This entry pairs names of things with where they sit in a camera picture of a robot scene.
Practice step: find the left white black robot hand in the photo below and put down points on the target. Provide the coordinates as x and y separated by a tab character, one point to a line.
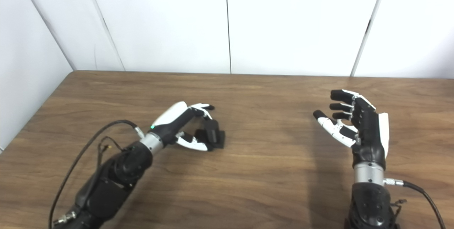
170	124

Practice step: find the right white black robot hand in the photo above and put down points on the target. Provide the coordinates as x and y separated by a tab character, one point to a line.
369	137

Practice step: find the black peg with square base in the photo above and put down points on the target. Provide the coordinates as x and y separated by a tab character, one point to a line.
212	131

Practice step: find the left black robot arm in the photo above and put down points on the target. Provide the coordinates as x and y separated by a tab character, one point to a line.
120	172

